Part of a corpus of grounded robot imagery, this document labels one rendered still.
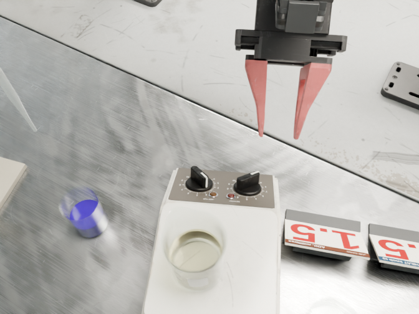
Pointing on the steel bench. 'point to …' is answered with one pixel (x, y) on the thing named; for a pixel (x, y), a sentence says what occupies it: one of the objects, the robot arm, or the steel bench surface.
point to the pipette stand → (9, 177)
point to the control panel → (262, 200)
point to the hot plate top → (232, 217)
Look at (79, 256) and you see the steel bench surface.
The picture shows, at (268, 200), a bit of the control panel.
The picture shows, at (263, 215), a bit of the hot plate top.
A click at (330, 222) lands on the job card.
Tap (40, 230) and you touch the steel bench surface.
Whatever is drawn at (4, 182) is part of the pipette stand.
